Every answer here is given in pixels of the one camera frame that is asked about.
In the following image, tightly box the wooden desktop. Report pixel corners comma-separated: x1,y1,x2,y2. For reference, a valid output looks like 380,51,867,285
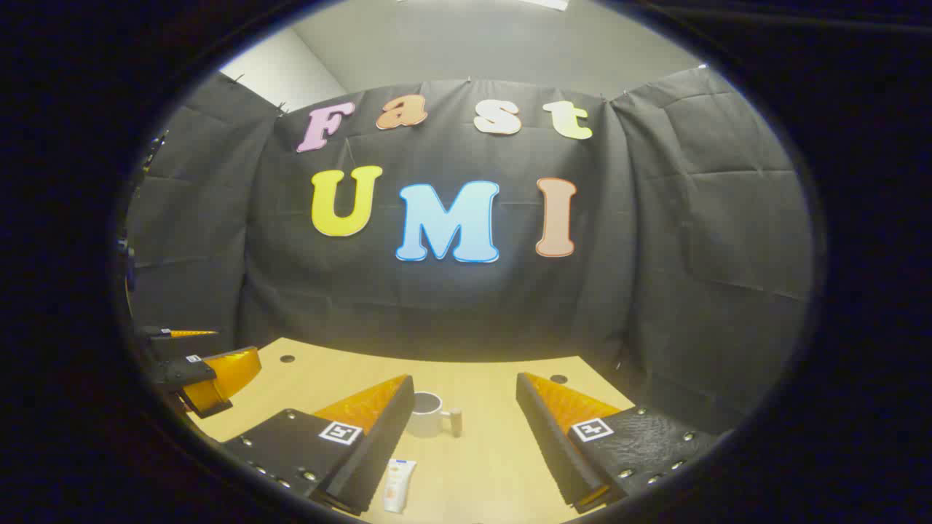
186,336,636,524

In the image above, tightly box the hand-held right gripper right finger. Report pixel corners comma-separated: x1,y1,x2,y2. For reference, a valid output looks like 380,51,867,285
516,371,718,514

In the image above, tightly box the white toothpaste tube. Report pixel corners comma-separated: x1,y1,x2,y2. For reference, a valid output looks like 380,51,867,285
383,458,417,515

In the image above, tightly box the black backdrop cloth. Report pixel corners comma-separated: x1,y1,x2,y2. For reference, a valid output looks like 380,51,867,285
124,67,815,437

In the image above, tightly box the white cup with wooden handle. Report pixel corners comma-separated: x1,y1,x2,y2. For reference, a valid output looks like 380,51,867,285
408,391,463,439

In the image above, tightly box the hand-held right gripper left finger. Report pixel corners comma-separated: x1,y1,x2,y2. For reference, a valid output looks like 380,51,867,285
222,375,416,516

